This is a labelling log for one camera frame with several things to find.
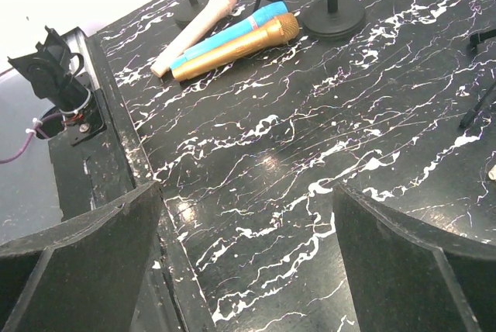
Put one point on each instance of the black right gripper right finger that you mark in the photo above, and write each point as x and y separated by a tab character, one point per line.
407	275

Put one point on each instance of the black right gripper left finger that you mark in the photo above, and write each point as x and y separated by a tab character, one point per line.
83	274

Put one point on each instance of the black round-base clamp stand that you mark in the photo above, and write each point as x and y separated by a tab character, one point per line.
334	20

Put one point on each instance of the gold toy microphone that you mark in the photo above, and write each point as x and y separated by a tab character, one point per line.
277	31

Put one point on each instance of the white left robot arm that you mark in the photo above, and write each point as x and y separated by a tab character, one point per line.
58	74

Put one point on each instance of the black left clamp stand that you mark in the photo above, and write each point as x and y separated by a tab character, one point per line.
186	11

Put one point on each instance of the pink toy microphone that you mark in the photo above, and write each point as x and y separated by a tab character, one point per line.
191	34

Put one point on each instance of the blue toy microphone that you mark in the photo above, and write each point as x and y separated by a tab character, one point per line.
249	24

